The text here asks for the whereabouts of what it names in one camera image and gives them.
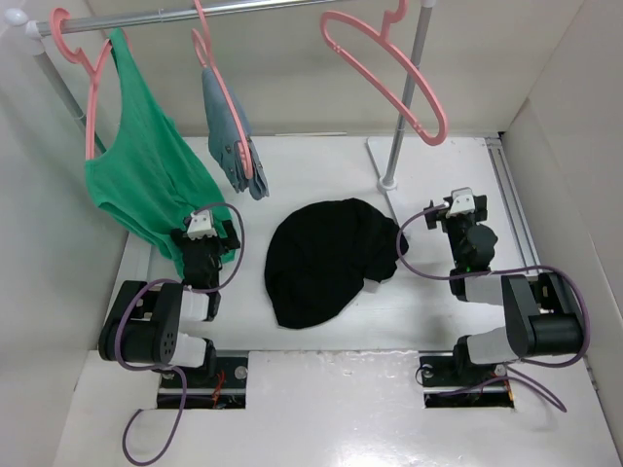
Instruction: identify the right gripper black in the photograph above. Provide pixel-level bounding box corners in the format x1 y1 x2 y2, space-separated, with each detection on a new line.
424 195 487 269

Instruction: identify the black t shirt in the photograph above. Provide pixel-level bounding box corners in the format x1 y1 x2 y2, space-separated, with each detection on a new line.
264 198 409 330

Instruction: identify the pink hanger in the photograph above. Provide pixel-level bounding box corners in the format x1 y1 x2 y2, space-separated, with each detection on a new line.
192 1 253 179
50 8 113 161
319 0 448 147

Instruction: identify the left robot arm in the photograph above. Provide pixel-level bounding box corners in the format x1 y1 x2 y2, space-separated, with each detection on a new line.
98 213 241 386

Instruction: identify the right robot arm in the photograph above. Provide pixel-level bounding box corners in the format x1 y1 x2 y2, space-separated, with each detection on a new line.
424 189 590 383

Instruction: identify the green tank top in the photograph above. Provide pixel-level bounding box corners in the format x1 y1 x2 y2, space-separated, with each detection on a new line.
86 28 225 276

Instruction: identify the blue denim garment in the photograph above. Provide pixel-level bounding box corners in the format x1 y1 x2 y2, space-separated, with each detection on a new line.
202 67 270 200

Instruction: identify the metal clothes rack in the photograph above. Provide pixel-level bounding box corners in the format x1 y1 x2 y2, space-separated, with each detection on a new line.
4 1 448 218

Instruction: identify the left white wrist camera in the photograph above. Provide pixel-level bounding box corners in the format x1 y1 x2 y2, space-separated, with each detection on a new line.
185 209 218 240

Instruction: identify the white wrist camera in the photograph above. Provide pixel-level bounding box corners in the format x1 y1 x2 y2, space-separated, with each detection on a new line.
185 209 218 240
446 187 476 218

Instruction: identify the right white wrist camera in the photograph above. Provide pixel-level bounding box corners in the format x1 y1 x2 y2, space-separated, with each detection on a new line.
446 187 476 218

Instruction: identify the aluminium rail right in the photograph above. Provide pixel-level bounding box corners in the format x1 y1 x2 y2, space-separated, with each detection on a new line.
485 136 539 266

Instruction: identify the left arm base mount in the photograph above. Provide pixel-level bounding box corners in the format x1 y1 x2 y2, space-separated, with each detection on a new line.
156 351 249 410

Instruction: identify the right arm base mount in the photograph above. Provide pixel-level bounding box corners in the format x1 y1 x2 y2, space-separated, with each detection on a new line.
415 352 514 409

